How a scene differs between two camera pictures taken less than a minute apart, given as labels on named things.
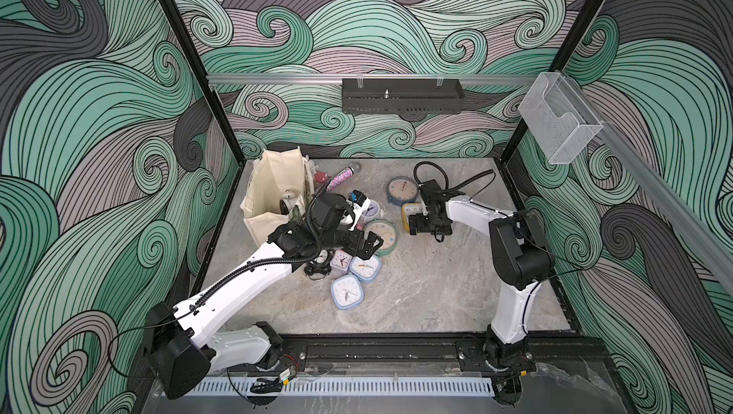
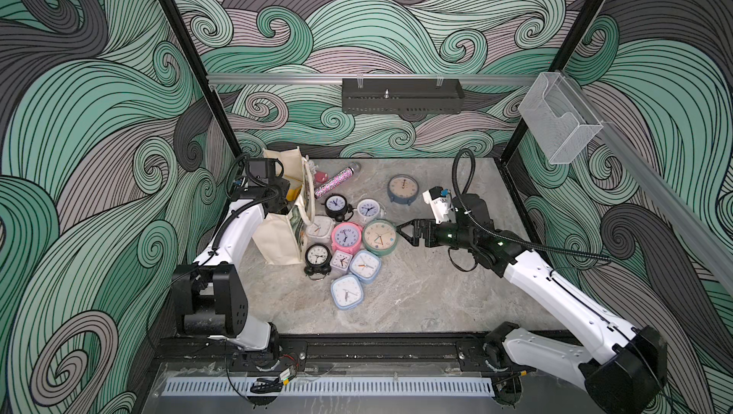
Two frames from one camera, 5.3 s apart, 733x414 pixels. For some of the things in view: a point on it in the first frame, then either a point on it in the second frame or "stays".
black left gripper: (354, 237) to (282, 184)
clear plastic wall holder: (558, 118) stays
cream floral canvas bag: (274, 172) stays
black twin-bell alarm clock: (320, 264) stays
